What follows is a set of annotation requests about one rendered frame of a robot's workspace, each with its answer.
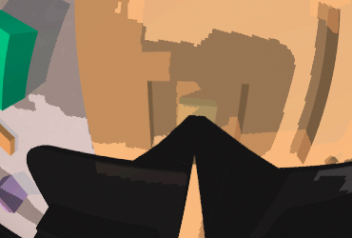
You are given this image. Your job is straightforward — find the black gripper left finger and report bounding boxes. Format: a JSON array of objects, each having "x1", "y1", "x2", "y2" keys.
[{"x1": 27, "y1": 116, "x2": 199, "y2": 238}]

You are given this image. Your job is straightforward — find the green square block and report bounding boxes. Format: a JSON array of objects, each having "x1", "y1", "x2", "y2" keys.
[{"x1": 0, "y1": 10, "x2": 38, "y2": 112}]

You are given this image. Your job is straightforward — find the light orange square board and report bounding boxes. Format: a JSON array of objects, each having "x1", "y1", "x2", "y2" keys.
[{"x1": 75, "y1": 0, "x2": 352, "y2": 168}]

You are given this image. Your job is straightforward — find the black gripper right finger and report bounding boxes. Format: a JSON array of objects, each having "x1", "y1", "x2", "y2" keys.
[{"x1": 194, "y1": 116, "x2": 352, "y2": 238}]

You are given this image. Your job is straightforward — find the purple cube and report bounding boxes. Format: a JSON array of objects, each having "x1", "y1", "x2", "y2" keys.
[{"x1": 0, "y1": 175, "x2": 28, "y2": 213}]

